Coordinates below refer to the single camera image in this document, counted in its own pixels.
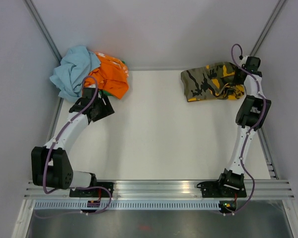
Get camouflage cargo trousers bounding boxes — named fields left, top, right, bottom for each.
left=180, top=61, right=245, bottom=102

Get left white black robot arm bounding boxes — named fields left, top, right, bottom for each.
left=31, top=87, right=114, bottom=197

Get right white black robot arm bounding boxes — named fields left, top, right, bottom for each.
left=216, top=56, right=271, bottom=196

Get orange garment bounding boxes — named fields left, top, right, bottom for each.
left=84, top=52, right=129, bottom=99

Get light blue garment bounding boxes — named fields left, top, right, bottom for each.
left=50, top=46, right=101, bottom=103

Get right aluminium frame post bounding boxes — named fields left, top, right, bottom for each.
left=250, top=0, right=288, bottom=56

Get aluminium frame post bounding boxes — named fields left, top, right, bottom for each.
left=23, top=0, right=62, bottom=63
left=250, top=0, right=288, bottom=56

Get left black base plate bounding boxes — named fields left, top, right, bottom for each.
left=69, top=181, right=114, bottom=198

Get white slotted cable duct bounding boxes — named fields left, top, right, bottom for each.
left=34, top=200, right=236, bottom=211

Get aluminium mounting rail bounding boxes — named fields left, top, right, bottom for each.
left=23, top=179, right=295, bottom=200

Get left aluminium frame post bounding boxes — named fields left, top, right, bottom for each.
left=23, top=0, right=62, bottom=63

